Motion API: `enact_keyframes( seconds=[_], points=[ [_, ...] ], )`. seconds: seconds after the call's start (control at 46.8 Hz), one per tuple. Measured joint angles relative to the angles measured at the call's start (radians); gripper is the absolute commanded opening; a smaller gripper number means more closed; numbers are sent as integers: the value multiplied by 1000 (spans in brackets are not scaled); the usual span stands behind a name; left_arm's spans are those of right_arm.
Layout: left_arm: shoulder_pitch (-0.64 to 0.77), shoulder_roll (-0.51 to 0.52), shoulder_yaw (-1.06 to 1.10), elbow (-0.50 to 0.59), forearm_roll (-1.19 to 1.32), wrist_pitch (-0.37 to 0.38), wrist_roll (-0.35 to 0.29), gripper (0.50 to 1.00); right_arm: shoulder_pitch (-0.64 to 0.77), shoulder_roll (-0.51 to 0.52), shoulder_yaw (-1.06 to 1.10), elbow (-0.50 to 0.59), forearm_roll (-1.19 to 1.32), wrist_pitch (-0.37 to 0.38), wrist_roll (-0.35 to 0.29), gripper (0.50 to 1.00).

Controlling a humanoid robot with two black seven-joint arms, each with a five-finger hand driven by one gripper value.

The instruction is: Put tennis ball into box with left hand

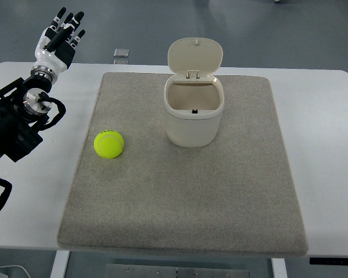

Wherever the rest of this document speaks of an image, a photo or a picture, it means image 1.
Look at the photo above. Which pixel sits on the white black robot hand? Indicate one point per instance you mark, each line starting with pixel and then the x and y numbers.
pixel 55 49

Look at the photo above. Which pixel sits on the yellow tennis ball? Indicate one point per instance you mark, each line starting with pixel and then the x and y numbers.
pixel 108 144

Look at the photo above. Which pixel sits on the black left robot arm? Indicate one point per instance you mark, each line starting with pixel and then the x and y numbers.
pixel 25 110

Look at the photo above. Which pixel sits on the floor outlet plate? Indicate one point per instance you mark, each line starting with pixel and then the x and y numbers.
pixel 121 53

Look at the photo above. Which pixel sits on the cream bin with open lid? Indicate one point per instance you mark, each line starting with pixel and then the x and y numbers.
pixel 193 96

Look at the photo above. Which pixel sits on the white left table leg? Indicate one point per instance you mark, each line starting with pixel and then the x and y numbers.
pixel 60 264

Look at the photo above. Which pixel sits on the white table leg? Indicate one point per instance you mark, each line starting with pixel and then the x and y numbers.
pixel 60 264
pixel 279 268

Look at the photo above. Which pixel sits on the beige felt mat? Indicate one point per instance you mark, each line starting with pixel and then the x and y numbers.
pixel 235 195

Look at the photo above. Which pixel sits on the white right table leg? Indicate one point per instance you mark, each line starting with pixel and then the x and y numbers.
pixel 279 268

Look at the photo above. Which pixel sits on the black table control panel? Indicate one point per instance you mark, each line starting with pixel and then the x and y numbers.
pixel 328 261

